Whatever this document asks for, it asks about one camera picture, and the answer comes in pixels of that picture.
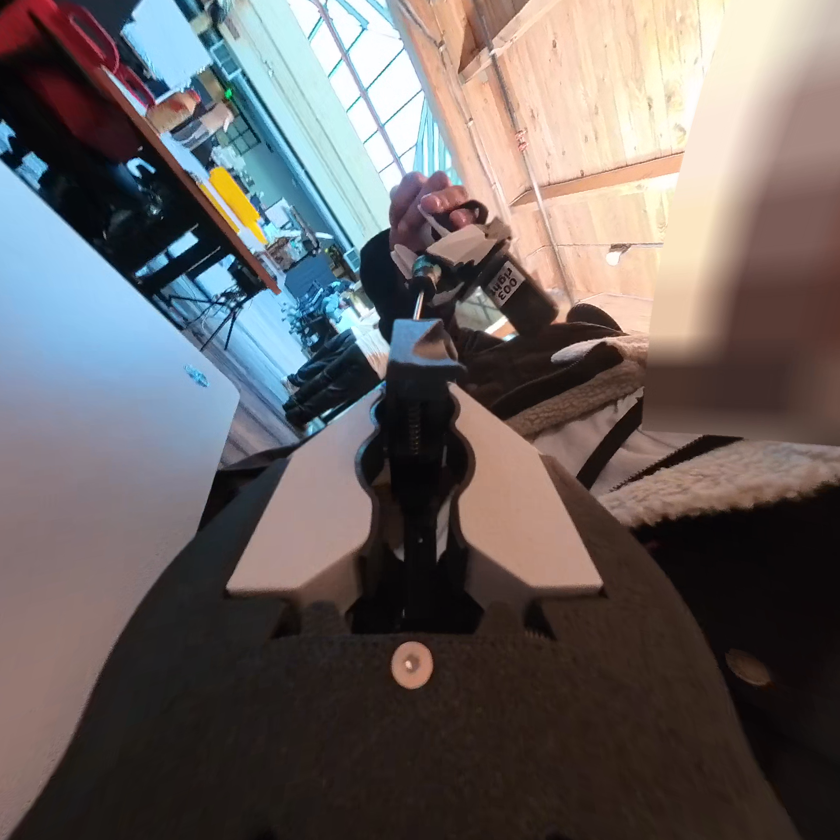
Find black tripod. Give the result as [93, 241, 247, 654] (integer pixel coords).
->
[163, 274, 258, 352]

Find person's white shirt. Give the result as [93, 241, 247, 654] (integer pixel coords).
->
[535, 387, 729, 494]

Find black plastic bracket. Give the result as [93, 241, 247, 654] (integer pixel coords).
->
[384, 377, 455, 624]

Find person's right hand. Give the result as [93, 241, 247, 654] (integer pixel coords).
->
[387, 169, 490, 253]

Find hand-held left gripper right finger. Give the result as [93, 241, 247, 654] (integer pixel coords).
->
[441, 384, 606, 618]

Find red bag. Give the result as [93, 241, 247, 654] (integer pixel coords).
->
[0, 0, 157, 164]

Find person's right forearm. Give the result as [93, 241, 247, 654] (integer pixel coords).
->
[359, 230, 421, 332]

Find wooden table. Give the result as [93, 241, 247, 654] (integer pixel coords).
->
[59, 36, 284, 299]

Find yellow plastic bin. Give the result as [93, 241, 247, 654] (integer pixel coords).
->
[207, 166, 271, 246]

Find green handled screwdriver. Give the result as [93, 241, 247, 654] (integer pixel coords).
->
[409, 255, 442, 322]

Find black curved plastic part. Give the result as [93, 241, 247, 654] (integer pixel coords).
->
[387, 317, 468, 385]

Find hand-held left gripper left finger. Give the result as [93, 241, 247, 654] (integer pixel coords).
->
[225, 387, 395, 618]

